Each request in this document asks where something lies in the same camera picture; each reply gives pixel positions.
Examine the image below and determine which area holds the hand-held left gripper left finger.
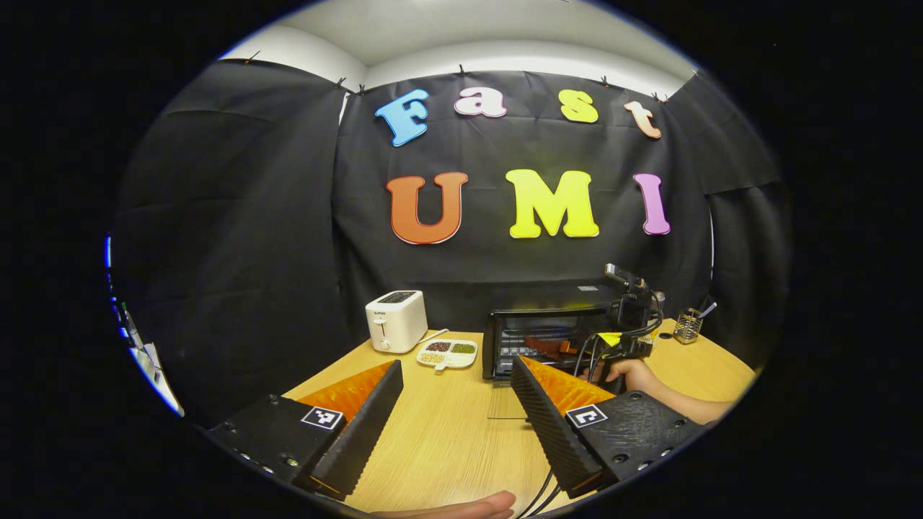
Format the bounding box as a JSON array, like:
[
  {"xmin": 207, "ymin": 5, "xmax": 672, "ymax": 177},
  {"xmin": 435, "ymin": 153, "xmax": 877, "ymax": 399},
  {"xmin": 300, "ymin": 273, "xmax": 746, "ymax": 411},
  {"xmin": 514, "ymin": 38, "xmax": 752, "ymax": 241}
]
[{"xmin": 208, "ymin": 359, "xmax": 405, "ymax": 502}]

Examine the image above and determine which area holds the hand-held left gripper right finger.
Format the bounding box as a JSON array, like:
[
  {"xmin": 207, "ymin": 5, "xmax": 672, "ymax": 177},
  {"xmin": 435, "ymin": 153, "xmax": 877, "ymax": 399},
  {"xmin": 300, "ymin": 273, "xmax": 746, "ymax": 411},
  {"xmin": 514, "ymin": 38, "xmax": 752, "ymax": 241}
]
[{"xmin": 510, "ymin": 355, "xmax": 707, "ymax": 500}]

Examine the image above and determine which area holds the black electric oven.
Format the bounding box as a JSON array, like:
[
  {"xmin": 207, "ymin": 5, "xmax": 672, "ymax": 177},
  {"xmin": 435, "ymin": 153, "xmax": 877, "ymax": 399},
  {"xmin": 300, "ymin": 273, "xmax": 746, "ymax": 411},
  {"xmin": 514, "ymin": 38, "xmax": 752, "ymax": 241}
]
[{"xmin": 482, "ymin": 283, "xmax": 653, "ymax": 420}]

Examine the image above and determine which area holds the glass jar with spoon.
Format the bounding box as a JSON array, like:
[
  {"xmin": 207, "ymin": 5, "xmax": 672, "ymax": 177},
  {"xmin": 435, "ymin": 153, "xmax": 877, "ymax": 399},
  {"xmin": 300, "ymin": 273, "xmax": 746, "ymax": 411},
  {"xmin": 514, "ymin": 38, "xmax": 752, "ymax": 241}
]
[{"xmin": 674, "ymin": 303, "xmax": 716, "ymax": 345}]

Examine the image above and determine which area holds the white toaster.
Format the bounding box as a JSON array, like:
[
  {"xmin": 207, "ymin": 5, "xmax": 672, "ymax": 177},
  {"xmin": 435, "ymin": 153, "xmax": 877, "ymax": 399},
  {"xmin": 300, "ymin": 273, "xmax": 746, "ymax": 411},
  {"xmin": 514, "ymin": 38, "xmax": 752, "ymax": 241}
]
[{"xmin": 365, "ymin": 290, "xmax": 429, "ymax": 354}]

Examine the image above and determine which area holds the white divided dish with grains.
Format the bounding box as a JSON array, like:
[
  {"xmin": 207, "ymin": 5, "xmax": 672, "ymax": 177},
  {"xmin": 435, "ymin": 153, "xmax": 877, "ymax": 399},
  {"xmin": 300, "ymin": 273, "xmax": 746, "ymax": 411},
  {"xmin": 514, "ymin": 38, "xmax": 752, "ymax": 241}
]
[{"xmin": 417, "ymin": 339, "xmax": 479, "ymax": 372}]

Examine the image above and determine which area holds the black backdrop cloth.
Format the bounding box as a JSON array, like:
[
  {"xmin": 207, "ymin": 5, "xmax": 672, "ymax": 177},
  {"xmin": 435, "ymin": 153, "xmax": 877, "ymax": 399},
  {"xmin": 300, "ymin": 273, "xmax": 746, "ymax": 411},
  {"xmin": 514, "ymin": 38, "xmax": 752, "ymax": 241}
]
[{"xmin": 112, "ymin": 58, "xmax": 794, "ymax": 426}]

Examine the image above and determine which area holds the black cable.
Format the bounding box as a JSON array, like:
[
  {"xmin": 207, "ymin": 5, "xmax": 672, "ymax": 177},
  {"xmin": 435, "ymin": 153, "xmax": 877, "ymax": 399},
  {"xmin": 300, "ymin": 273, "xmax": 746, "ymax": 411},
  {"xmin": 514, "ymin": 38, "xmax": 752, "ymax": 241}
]
[{"xmin": 516, "ymin": 469, "xmax": 563, "ymax": 519}]

